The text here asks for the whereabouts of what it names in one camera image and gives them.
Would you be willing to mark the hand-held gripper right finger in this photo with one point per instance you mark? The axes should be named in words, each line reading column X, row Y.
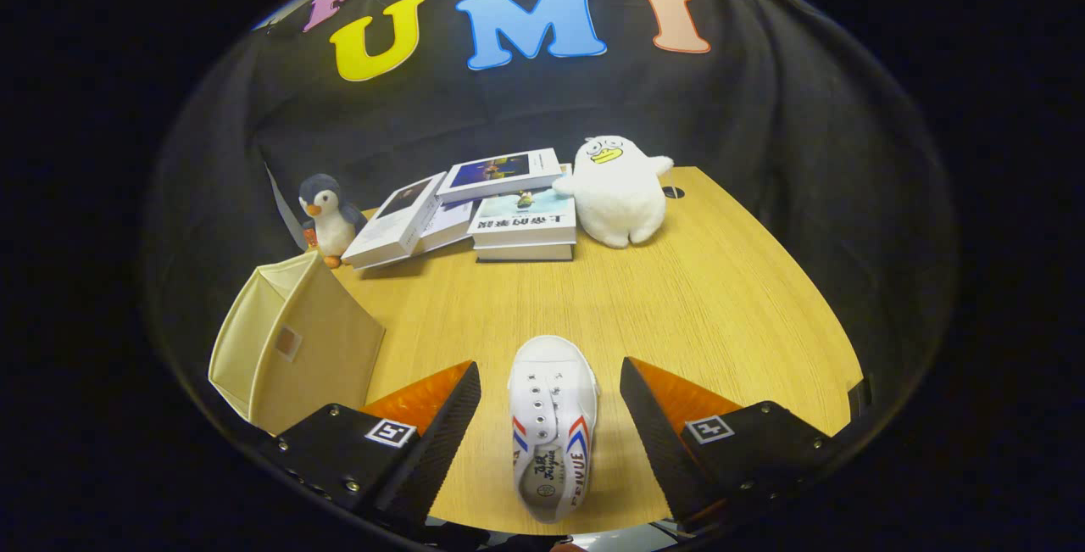
column 661, row 442

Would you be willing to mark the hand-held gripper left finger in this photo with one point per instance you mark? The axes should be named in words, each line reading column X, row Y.
column 441, row 442

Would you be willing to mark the white canvas shoe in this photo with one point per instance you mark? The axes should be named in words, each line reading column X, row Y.
column 551, row 425

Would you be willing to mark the beige fabric storage box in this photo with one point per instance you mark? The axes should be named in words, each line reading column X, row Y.
column 297, row 348

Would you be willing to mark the white book under teal book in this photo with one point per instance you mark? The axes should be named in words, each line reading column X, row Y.
column 525, row 252

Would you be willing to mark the white book with text cover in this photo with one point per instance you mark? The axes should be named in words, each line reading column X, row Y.
column 449, row 225

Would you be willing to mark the book with dark portrait cover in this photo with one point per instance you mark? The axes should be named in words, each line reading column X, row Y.
column 394, row 225

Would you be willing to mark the book with teal cover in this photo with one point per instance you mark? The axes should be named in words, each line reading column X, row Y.
column 525, row 217

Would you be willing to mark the black desk grommet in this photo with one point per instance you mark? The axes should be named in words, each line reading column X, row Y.
column 672, row 192

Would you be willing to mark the grey penguin plush toy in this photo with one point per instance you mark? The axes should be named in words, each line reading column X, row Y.
column 329, row 217

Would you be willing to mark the white duck plush toy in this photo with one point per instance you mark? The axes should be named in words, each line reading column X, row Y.
column 619, row 192

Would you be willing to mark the book with blue picture cover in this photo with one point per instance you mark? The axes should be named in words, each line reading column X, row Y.
column 500, row 173

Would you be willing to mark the black backdrop cloth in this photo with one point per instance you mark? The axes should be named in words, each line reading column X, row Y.
column 763, row 111

